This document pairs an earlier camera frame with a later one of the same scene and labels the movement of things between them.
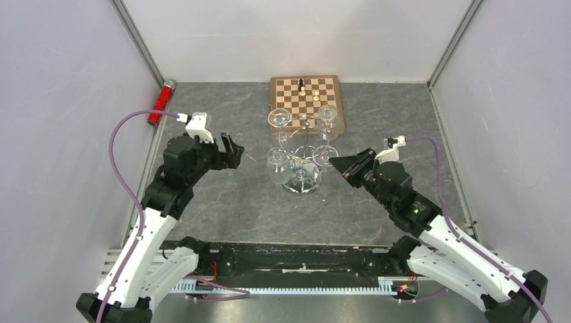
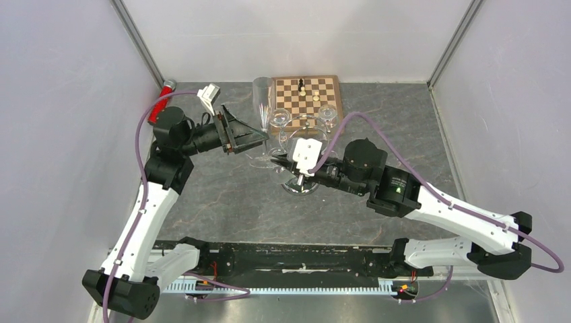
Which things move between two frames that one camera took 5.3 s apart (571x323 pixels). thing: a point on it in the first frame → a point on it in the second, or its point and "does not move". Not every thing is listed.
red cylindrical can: [162, 101] does not move
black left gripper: [225, 160] → [235, 134]
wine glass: [280, 118] does not move
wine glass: [322, 154] → [263, 91]
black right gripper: [348, 163] → [290, 163]
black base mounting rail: [289, 259] does not move
